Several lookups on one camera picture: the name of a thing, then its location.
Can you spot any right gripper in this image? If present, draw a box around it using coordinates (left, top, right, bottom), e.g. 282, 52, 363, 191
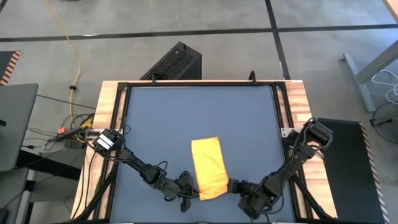
228, 178, 262, 200

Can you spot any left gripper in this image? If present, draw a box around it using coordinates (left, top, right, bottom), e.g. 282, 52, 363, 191
174, 170, 201, 214

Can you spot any orange towel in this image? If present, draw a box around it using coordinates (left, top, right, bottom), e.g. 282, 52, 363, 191
190, 136, 230, 202

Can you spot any grey-blue table mat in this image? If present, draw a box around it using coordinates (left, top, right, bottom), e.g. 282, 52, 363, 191
109, 85, 297, 223

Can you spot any black hazard-striped floor mat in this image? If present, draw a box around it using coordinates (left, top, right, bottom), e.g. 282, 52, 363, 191
316, 117, 390, 224
0, 50, 22, 86

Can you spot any black power strip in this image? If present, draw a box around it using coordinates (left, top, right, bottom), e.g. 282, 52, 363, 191
55, 124, 96, 149

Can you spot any black computer tower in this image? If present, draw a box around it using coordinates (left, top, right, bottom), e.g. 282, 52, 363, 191
139, 41, 203, 81

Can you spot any grey desk panel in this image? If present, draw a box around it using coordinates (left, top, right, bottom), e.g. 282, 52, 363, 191
0, 83, 40, 172
0, 167, 30, 224

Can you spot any grey metal desk leg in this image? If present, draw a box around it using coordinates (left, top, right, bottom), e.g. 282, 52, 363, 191
343, 39, 398, 113

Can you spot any black metal table frame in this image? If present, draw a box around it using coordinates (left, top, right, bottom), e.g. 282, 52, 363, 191
70, 80, 338, 224

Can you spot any black floor cable loop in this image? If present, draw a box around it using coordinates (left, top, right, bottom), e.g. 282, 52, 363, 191
369, 102, 398, 144

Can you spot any yellow extension cable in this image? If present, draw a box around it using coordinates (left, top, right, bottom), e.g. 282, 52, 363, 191
42, 0, 94, 144

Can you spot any white cable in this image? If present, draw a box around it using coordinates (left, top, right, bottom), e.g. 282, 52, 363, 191
371, 69, 398, 105

